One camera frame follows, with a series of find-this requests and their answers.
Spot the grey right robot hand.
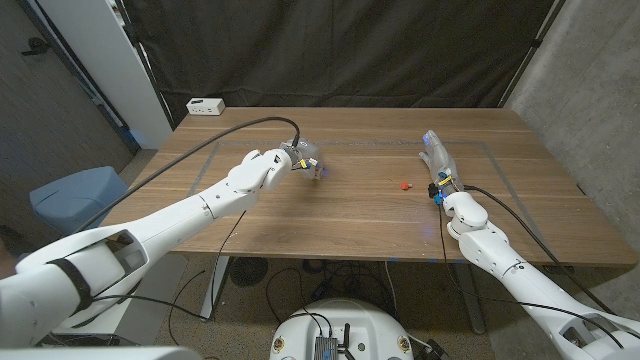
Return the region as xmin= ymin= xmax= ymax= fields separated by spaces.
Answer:
xmin=418 ymin=129 xmax=464 ymax=199

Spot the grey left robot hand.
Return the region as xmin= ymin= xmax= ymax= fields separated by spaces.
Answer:
xmin=279 ymin=138 xmax=325 ymax=182

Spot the white power strip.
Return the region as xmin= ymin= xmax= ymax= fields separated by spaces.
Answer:
xmin=185 ymin=97 xmax=226 ymax=117

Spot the grey table leg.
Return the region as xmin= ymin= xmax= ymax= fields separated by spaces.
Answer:
xmin=452 ymin=262 xmax=487 ymax=335

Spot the black backdrop stand pole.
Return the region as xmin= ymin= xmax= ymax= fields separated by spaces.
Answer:
xmin=497 ymin=0 xmax=569 ymax=109
xmin=114 ymin=0 xmax=176 ymax=131

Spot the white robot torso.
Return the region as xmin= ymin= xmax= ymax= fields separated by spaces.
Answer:
xmin=269 ymin=298 xmax=414 ymax=360

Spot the grey module on torso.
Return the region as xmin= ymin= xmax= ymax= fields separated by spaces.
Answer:
xmin=313 ymin=335 xmax=340 ymax=360

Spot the white cabinet panel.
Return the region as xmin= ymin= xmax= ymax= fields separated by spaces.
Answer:
xmin=37 ymin=0 xmax=174 ymax=150

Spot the blue padded stool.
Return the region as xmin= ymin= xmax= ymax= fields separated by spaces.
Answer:
xmin=28 ymin=165 xmax=129 ymax=236

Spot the person's bare limb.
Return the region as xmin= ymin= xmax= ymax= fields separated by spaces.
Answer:
xmin=0 ymin=239 xmax=17 ymax=280

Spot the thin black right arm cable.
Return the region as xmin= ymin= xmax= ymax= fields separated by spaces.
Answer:
xmin=437 ymin=197 xmax=626 ymax=350

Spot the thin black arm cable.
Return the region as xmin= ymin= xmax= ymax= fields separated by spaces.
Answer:
xmin=92 ymin=209 xmax=249 ymax=324
xmin=437 ymin=197 xmax=626 ymax=350

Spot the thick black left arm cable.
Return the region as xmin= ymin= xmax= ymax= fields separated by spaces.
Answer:
xmin=74 ymin=116 xmax=301 ymax=234

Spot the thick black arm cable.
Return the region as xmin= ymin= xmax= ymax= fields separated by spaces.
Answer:
xmin=462 ymin=184 xmax=617 ymax=316
xmin=74 ymin=116 xmax=301 ymax=234

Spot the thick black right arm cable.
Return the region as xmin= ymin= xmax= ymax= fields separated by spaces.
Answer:
xmin=462 ymin=184 xmax=617 ymax=316

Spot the black floor cable tangle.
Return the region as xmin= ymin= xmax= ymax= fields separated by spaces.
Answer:
xmin=264 ymin=258 xmax=396 ymax=326

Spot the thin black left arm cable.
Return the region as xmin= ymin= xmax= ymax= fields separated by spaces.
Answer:
xmin=92 ymin=209 xmax=249 ymax=324

